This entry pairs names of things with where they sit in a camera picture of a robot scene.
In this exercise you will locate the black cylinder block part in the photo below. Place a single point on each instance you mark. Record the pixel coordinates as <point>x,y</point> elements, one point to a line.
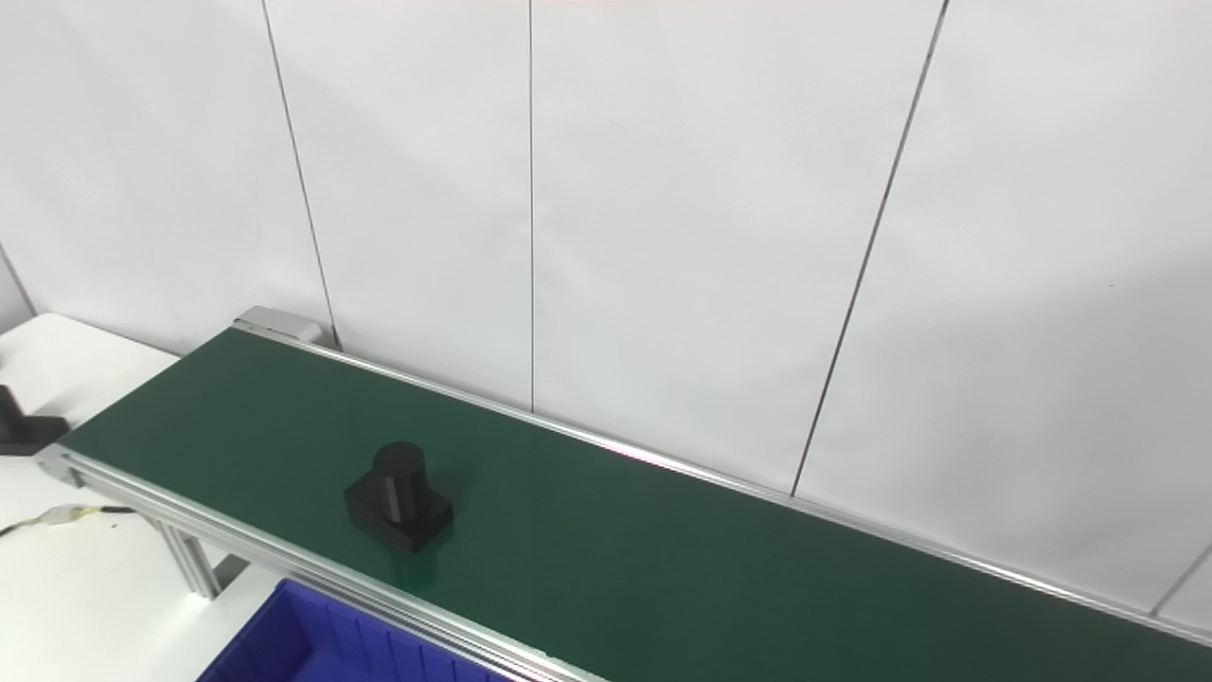
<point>24,436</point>
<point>398,493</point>

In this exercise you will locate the grey conveyor end cover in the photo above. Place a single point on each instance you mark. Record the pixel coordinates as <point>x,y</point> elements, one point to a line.
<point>279,322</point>

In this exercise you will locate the blue plastic bin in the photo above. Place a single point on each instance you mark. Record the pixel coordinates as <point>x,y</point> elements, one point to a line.
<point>284,644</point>

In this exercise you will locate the aluminium conveyor leg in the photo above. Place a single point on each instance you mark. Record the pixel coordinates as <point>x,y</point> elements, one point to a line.
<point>194,564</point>

